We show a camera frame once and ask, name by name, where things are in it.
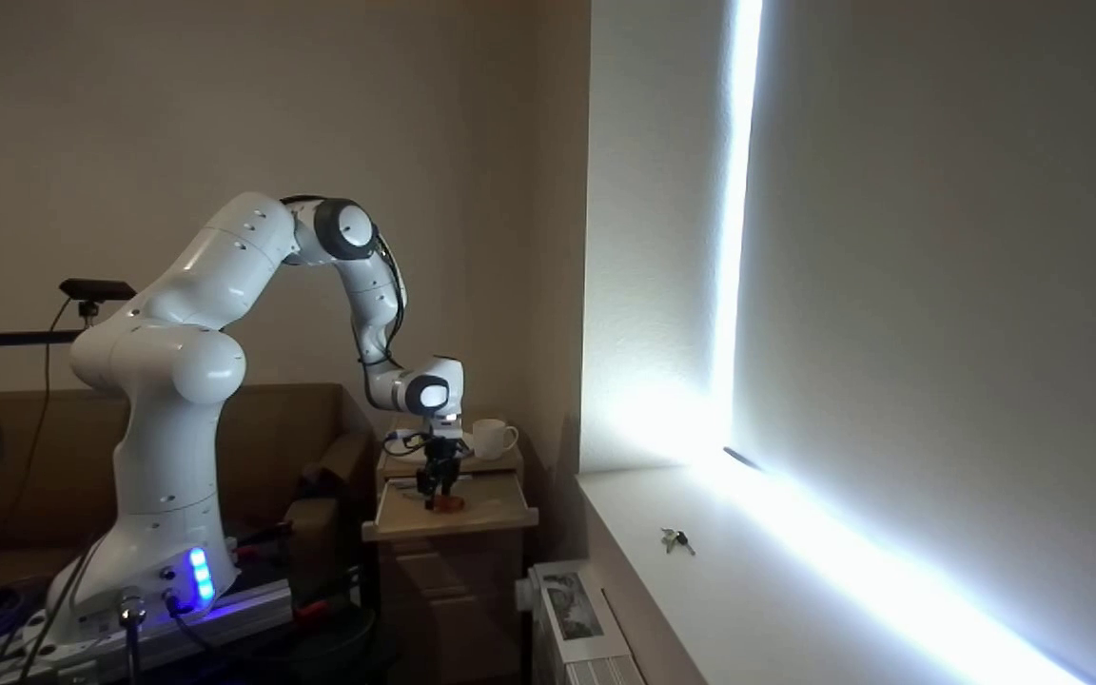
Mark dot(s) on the white roller blind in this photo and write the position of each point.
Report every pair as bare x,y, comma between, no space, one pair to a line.
951,251

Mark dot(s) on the small dark keys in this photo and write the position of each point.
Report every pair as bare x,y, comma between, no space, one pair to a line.
680,541

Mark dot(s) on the wooden side table cabinet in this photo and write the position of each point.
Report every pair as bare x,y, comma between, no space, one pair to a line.
445,594

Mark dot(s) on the white wall air conditioner unit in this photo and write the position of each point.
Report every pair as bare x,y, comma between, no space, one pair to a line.
571,642

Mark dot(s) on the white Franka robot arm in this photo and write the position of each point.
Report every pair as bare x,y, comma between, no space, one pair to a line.
180,367

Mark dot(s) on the wooden pull-out shelf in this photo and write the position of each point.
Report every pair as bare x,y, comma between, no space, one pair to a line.
496,518

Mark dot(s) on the black camera on stand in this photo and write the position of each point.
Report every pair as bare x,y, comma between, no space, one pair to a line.
95,291

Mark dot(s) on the aluminium mounting rail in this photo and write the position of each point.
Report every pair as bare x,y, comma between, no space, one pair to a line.
244,608

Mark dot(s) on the white mug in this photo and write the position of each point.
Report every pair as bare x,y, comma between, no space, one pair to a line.
492,439

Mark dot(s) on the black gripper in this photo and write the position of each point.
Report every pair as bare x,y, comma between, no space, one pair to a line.
444,456

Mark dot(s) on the black camera stand pole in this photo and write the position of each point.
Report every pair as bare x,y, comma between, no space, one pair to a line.
3,340

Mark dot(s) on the white windowsill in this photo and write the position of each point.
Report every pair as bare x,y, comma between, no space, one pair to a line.
726,610

